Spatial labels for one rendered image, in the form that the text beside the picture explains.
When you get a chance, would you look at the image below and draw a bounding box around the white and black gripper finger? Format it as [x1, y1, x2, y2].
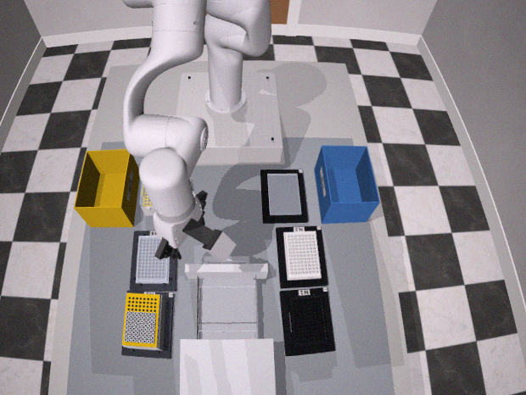
[154, 238, 182, 260]
[197, 191, 208, 225]

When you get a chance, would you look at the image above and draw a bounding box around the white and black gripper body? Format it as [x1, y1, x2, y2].
[154, 191, 203, 248]

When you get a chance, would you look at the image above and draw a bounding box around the yellow open-top box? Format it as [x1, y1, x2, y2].
[74, 149, 140, 227]

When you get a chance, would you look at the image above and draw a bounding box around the blue open-top bin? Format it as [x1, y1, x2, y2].
[314, 146, 380, 224]

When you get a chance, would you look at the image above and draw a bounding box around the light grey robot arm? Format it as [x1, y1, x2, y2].
[122, 0, 271, 263]

